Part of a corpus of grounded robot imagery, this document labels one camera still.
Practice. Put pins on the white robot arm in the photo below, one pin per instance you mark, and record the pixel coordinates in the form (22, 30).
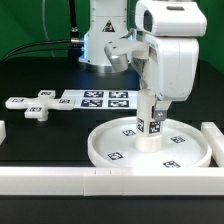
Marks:
(109, 43)

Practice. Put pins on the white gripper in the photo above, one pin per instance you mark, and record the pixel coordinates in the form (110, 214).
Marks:
(168, 67)

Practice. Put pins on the white marker plate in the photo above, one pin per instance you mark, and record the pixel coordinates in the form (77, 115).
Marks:
(102, 99)

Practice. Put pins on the white right fence bar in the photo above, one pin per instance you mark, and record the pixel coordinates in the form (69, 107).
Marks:
(215, 139)

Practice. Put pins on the white round table top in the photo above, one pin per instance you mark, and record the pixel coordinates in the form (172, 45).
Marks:
(113, 144)

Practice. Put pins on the white front fence bar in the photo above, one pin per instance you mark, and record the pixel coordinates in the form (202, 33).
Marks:
(88, 181)

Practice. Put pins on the white cross-shaped table base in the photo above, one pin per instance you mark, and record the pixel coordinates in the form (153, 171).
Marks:
(37, 108)

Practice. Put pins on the white left fence block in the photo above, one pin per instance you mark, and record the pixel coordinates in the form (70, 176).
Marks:
(2, 131)

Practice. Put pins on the black cable connector post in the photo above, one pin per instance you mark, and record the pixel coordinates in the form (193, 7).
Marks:
(74, 33)

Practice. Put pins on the white fence bar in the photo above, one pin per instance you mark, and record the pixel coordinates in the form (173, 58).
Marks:
(215, 139)
(88, 181)

